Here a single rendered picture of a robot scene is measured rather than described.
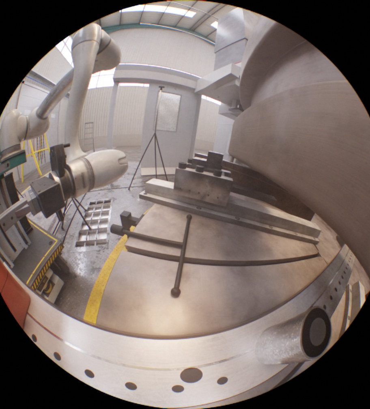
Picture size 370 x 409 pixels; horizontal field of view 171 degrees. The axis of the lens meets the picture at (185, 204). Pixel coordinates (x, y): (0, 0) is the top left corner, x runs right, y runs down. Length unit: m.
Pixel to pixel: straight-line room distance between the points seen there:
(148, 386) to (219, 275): 0.62
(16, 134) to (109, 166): 0.74
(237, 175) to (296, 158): 1.68
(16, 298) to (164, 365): 0.26
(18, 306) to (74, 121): 0.48
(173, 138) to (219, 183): 2.40
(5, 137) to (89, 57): 0.61
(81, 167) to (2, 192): 0.87
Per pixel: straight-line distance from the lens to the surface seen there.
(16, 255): 1.27
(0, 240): 1.21
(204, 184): 0.93
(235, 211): 1.10
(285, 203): 1.96
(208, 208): 1.09
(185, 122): 3.28
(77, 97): 0.47
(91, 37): 0.58
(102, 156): 0.34
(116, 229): 0.85
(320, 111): 0.31
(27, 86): 9.61
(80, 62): 0.51
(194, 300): 0.62
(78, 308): 1.09
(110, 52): 0.68
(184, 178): 0.95
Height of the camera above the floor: 0.90
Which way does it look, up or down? 30 degrees down
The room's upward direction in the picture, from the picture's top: 9 degrees clockwise
